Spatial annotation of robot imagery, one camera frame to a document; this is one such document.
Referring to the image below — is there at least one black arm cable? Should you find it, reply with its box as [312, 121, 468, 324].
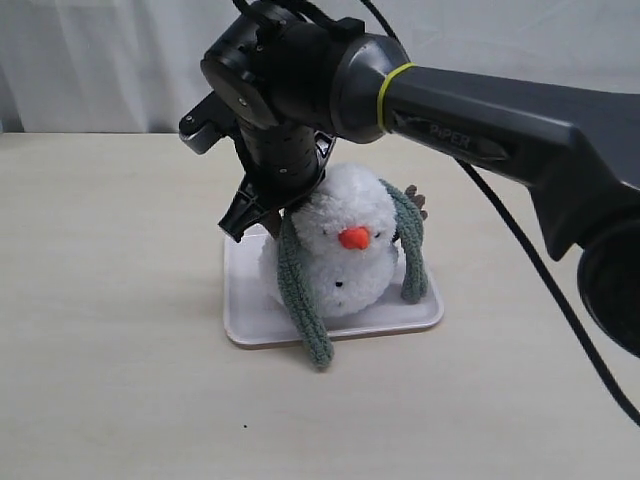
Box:
[232, 0, 640, 426]

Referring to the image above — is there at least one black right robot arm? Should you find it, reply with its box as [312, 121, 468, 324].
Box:
[196, 1, 639, 354]

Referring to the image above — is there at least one white rectangular tray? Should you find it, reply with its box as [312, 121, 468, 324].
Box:
[223, 226, 445, 349]

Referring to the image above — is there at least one white plush snowman toy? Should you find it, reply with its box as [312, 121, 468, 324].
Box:
[288, 163, 428, 318]

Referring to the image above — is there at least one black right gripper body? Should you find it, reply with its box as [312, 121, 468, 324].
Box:
[200, 4, 345, 205]

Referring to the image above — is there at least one green fleece scarf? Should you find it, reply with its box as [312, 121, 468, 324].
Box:
[277, 178, 429, 374]

